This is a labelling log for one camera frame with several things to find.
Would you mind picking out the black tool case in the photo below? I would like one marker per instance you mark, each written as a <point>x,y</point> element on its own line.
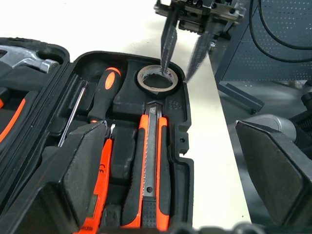
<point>122,117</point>

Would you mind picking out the orange voltage tester pen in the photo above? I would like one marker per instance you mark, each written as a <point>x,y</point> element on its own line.
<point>102,175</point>

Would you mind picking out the grey perforated metal panel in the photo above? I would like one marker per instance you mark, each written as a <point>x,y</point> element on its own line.
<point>273,70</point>

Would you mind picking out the silver robot body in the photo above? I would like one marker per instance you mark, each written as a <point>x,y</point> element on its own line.
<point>275,124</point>

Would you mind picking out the thin-shaft orange black screwdriver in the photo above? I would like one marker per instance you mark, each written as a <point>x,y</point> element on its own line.
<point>74,112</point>

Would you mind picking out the steel claw hammer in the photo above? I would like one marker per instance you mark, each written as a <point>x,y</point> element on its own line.
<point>29,59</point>

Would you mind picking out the thick-shaft orange black screwdriver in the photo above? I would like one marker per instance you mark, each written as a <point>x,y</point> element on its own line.
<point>104,95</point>

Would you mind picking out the black angular object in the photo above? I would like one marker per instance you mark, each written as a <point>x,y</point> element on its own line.
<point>306,109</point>

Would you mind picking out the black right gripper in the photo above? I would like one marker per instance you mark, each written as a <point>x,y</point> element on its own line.
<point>195,11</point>

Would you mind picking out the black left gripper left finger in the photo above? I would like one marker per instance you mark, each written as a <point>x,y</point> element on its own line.
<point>48,190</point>

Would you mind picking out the orange black utility knife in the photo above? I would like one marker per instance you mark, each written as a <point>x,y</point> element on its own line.
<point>151,156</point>

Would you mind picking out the black electrical tape roll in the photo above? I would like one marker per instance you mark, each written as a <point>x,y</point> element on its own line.
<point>159,91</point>

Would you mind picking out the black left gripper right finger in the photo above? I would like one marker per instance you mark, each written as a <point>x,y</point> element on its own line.
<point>280,175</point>

